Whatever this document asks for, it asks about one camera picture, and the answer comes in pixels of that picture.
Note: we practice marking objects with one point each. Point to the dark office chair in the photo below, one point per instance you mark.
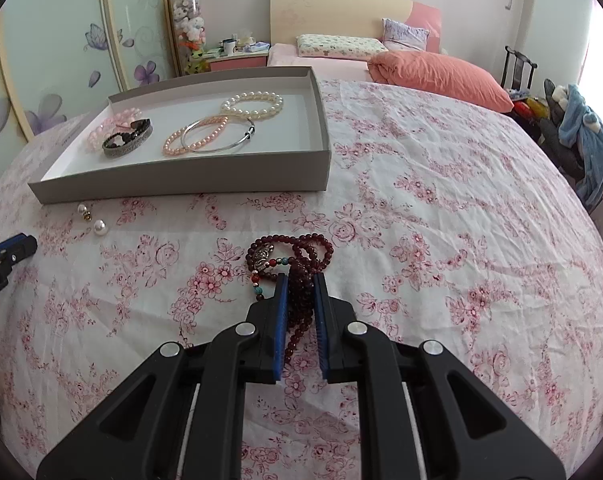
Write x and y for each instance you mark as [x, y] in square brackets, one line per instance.
[551, 135]

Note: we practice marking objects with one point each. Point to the black wooden chair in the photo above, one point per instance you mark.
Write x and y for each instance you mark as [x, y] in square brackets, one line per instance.
[519, 67]

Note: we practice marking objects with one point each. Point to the black and white cup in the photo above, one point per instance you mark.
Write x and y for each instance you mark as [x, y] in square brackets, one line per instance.
[227, 47]

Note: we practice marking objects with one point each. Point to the pink nightstand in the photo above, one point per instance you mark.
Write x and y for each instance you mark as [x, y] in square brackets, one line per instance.
[236, 63]

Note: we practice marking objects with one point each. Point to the sliding door wardrobe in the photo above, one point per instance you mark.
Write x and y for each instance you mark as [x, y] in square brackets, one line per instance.
[56, 35]

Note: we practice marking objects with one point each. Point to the pearl earring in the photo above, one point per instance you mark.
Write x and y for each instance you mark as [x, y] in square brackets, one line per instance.
[83, 207]
[100, 227]

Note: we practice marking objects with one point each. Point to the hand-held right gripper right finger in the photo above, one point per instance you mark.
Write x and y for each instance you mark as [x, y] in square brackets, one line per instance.
[320, 330]

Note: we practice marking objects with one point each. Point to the lilac pillow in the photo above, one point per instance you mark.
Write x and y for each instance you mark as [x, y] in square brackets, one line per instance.
[405, 35]

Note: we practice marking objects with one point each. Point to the orange-pink pillow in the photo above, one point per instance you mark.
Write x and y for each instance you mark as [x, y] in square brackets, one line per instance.
[441, 77]

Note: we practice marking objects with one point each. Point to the silver cuff bangle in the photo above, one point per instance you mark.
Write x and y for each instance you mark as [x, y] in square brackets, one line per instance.
[126, 149]

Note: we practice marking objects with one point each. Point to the plush toy display tube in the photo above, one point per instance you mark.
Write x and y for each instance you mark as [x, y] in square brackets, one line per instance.
[191, 25]

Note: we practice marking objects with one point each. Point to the yellow and red plush toys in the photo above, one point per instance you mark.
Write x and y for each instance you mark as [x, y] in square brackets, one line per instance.
[531, 106]

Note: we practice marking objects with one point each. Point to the blue fleece garment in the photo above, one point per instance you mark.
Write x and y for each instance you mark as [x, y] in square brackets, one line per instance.
[589, 140]

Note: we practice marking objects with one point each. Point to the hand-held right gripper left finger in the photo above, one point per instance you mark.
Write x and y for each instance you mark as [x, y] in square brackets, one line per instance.
[280, 325]

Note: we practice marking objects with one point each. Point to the patterned white pillow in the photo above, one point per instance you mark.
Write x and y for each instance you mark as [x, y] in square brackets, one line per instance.
[341, 46]

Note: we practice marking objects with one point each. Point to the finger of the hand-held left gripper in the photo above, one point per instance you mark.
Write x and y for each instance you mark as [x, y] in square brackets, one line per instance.
[3, 244]
[26, 249]

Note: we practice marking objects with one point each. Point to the beige and pink headboard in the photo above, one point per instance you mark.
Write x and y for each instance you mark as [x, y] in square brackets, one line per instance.
[331, 15]

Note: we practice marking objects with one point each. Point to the grey cardboard tray box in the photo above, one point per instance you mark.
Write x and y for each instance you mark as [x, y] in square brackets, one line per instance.
[281, 130]

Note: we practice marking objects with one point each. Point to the thin silver bangle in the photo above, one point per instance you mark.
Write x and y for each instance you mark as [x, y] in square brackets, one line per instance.
[253, 131]

